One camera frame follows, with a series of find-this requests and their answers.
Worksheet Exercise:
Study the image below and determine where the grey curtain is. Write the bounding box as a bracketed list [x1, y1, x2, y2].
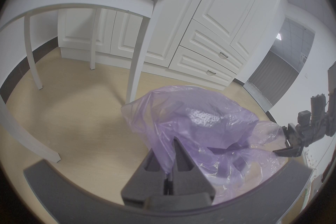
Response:
[248, 51, 300, 110]

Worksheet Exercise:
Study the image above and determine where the purple plastic bag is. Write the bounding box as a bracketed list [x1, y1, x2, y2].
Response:
[121, 85, 289, 205]

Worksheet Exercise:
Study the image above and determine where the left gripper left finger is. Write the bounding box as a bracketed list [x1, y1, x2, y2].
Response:
[121, 148, 168, 204]

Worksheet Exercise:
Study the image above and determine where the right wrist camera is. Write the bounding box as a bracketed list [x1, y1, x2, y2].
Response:
[298, 111, 312, 126]

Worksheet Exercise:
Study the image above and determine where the white wardrobe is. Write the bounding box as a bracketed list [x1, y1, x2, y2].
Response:
[57, 0, 285, 91]

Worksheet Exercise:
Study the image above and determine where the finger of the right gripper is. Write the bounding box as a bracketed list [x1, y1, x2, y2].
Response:
[273, 145, 305, 158]

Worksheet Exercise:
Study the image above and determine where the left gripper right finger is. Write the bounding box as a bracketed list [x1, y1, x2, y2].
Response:
[172, 136, 216, 202]

